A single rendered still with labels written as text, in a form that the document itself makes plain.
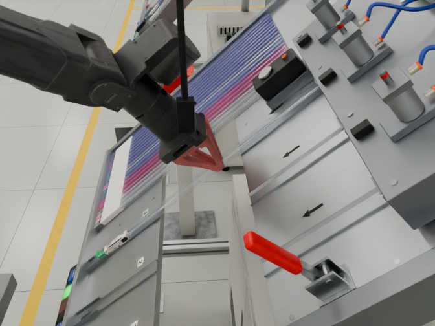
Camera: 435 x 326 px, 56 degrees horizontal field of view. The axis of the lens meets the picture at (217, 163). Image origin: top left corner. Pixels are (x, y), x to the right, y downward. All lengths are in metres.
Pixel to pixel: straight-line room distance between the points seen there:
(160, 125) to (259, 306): 0.45
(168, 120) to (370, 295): 0.33
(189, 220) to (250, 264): 0.85
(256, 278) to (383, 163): 0.58
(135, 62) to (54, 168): 1.84
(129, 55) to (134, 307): 0.35
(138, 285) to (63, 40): 0.36
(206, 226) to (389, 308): 1.50
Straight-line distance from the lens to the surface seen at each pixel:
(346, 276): 0.40
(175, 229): 1.83
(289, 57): 0.61
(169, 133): 0.56
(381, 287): 0.36
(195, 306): 1.60
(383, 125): 0.38
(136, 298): 0.63
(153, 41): 0.51
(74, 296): 0.77
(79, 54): 0.46
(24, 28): 0.44
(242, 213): 1.02
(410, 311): 0.39
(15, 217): 2.10
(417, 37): 0.45
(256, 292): 0.87
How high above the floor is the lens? 1.33
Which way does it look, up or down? 37 degrees down
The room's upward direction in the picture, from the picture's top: straight up
